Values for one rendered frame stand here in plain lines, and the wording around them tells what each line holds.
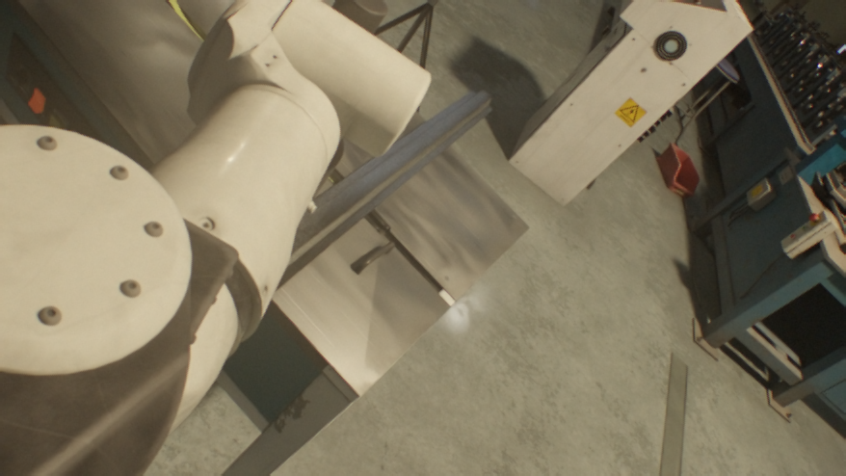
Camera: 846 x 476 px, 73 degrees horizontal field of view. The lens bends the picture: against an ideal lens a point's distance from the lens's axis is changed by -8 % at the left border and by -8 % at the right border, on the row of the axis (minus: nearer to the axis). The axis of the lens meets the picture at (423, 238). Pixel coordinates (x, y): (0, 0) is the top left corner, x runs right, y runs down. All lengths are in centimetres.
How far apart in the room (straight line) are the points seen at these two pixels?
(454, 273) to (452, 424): 92
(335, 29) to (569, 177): 257
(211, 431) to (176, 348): 133
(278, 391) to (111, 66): 50
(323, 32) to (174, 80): 61
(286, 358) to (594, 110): 216
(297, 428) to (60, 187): 72
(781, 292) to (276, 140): 290
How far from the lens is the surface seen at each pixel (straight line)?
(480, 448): 186
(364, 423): 167
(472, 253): 103
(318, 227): 83
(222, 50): 33
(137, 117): 89
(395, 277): 89
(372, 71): 38
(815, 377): 345
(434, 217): 102
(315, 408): 82
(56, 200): 18
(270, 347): 82
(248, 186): 25
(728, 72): 521
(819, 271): 305
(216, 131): 28
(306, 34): 38
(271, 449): 95
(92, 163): 19
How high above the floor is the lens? 133
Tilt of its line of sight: 37 degrees down
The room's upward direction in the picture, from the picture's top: 43 degrees clockwise
